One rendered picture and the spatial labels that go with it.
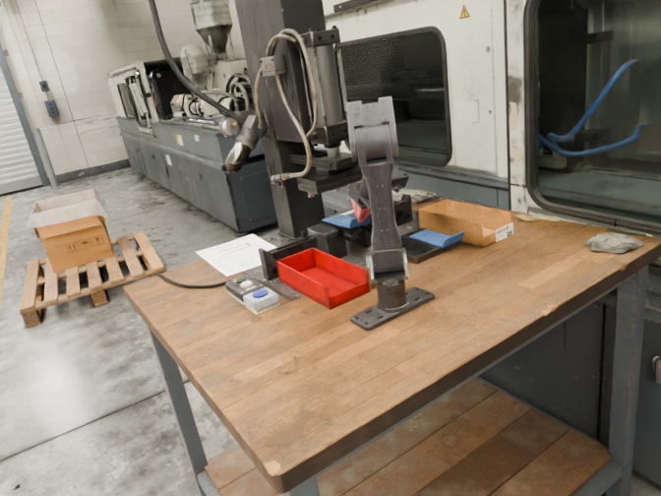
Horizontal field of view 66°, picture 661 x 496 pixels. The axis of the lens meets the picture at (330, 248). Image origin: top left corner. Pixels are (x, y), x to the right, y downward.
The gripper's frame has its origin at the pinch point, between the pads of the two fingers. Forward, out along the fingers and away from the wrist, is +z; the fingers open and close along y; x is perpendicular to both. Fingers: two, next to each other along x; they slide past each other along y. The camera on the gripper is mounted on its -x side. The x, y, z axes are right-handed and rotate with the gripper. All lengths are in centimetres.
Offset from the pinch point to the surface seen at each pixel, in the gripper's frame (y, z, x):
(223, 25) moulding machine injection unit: 443, 127, -164
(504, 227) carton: -21.6, -5.9, -33.6
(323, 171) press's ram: 15.3, -6.3, 4.3
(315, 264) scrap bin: 0.2, 13.6, 11.5
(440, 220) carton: -7.3, 1.0, -24.8
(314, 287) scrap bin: -15.1, 3.0, 23.5
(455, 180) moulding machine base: 20, 13, -63
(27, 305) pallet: 201, 221, 81
